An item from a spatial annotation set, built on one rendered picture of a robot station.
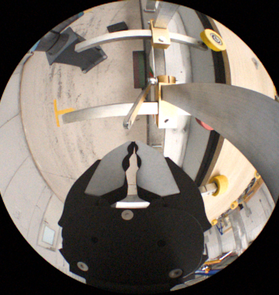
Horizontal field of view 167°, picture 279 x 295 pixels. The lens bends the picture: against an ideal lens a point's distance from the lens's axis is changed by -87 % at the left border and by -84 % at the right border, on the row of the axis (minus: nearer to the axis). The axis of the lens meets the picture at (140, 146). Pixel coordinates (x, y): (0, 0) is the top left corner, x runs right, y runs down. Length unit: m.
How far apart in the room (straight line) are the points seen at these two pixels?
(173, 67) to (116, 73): 0.74
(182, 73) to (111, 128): 0.96
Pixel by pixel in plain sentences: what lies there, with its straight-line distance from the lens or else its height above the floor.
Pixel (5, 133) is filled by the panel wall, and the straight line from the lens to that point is 2.55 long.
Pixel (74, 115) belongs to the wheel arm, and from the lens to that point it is 0.32.
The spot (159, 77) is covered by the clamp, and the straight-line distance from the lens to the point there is 0.26.
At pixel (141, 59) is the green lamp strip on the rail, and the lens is 0.44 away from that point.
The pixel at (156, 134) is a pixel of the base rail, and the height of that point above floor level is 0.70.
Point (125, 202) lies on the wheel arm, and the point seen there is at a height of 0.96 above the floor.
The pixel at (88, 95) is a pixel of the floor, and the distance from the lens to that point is 1.24.
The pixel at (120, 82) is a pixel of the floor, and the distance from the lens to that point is 1.14.
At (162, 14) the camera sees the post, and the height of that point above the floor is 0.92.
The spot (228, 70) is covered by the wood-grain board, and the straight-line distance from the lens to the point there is 0.36.
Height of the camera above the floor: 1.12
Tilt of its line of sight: 59 degrees down
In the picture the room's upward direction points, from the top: 178 degrees clockwise
